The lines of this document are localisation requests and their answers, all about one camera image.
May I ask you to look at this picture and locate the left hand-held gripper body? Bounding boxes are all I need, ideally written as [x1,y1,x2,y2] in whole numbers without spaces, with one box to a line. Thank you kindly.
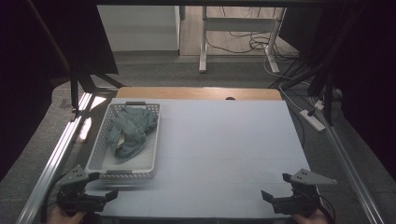
[56,164,106,217]

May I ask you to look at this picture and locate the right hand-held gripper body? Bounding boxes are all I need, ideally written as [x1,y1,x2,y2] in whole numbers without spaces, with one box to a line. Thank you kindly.
[271,168,338,217]

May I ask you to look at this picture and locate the white perforated plastic basket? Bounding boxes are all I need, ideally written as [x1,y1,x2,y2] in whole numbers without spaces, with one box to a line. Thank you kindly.
[84,101,162,181]

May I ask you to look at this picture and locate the light blue denim shorts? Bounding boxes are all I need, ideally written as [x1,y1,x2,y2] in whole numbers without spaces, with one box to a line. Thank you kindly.
[106,105,158,161]

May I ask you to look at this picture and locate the person's right hand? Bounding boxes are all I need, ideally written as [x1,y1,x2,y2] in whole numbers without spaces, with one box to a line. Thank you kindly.
[292,208,330,224]

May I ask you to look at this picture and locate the person's left hand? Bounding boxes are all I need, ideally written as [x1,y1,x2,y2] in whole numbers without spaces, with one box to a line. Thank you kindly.
[46,206,87,224]

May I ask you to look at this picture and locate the white table mat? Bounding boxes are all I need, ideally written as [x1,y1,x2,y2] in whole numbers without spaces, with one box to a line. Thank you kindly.
[89,97,313,219]

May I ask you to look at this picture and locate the white power strip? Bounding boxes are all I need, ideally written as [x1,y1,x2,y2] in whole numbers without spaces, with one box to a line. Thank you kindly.
[299,108,327,133]

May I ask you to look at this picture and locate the white cabinet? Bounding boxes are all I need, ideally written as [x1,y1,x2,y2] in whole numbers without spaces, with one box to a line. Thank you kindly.
[96,5,182,52]

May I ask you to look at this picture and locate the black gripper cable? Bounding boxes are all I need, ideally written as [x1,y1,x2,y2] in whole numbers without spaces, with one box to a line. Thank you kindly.
[40,175,62,224]
[317,193,337,224]

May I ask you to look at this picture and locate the aluminium frame rail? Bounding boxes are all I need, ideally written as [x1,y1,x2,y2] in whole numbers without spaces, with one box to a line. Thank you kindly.
[14,92,94,224]
[311,98,387,224]

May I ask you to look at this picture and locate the white floor cable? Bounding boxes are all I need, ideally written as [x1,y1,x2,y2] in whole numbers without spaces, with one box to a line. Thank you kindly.
[262,55,314,110]

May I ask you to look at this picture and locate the black floor cable bundle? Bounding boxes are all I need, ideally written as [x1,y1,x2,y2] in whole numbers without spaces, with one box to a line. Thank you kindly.
[205,31,302,63]

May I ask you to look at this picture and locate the white desk frame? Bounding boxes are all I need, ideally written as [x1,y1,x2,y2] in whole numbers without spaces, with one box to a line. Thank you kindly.
[198,6,288,75]

